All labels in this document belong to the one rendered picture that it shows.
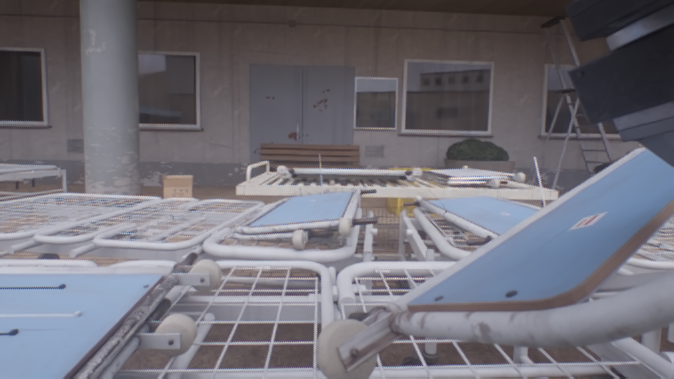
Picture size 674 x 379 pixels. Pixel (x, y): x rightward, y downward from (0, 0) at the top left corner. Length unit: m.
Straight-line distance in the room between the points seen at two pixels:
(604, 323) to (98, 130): 4.88
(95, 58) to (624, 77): 4.94
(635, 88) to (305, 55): 6.34
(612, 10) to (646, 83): 0.08
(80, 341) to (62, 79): 7.43
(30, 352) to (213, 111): 6.19
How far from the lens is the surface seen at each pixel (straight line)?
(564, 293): 0.28
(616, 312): 0.26
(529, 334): 0.27
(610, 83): 0.35
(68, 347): 0.64
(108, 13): 5.11
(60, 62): 8.01
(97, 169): 4.96
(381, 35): 6.77
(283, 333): 1.70
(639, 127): 0.36
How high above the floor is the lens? 0.85
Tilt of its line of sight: 4 degrees down
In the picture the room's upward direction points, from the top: 1 degrees clockwise
